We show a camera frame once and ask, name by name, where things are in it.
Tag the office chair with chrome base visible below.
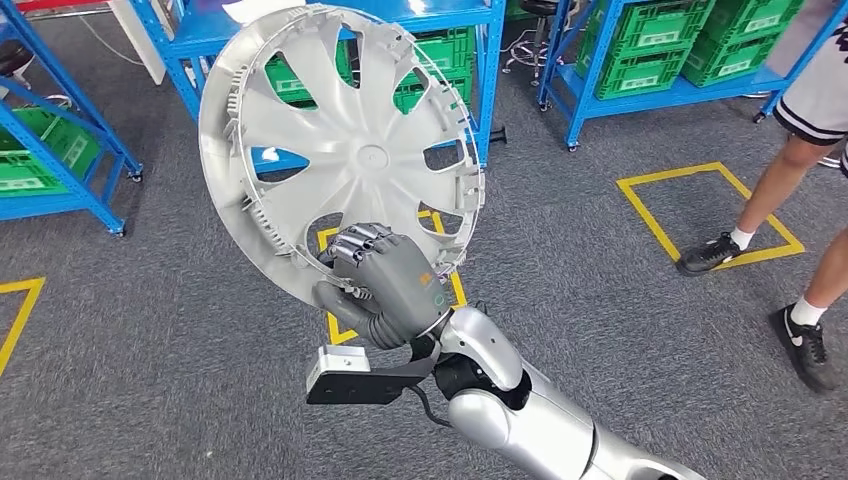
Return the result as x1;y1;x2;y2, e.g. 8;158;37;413
501;0;564;75

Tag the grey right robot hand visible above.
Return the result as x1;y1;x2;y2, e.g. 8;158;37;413
311;221;456;342

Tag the green plastic crate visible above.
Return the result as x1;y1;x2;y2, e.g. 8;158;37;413
410;25;477;75
263;38;354;112
574;44;696;102
0;148;71;198
19;107;102;180
392;66;475;115
680;31;784;89
700;0;808;42
610;0;718;61

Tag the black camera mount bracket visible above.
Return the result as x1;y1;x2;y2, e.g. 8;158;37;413
305;341;444;407

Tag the black camera cable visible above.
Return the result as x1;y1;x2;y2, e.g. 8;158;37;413
407;384;453;430

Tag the blue metal shelf rack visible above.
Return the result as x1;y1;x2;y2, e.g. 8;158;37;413
0;0;144;238
127;0;510;177
535;0;848;154

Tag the person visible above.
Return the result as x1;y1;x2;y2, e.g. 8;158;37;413
675;0;848;395

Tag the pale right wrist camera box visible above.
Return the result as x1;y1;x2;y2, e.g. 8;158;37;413
311;343;372;378

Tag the grey plastic wheel hubcap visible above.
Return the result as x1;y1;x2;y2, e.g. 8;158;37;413
197;3;487;310

